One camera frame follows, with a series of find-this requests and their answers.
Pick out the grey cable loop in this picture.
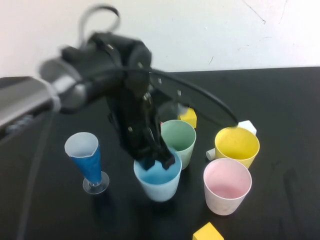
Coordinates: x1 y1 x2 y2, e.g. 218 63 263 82
78 3 121 49

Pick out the blue paper conical measuring glass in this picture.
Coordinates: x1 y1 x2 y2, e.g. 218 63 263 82
64 132 110 195

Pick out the black cable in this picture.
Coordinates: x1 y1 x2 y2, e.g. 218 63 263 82
59 66 240 127

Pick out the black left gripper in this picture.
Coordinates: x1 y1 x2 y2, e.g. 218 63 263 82
106 74 176 172

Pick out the light blue plastic cup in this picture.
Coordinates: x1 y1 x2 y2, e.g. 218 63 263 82
133 151 182 203

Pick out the pink plastic cup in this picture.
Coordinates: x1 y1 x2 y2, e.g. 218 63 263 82
202 157 253 216

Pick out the white cube block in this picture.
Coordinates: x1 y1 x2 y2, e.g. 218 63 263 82
237 120 258 136

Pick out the thin grey cable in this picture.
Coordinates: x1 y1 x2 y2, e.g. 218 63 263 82
14 109 55 240

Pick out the yellow plastic cup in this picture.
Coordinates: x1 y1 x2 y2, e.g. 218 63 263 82
214 126 261 169

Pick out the yellow cube block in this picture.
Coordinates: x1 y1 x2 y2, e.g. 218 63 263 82
192 221 224 240
177 107 198 129

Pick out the light green plastic cup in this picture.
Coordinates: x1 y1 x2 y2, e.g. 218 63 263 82
159 119 197 171

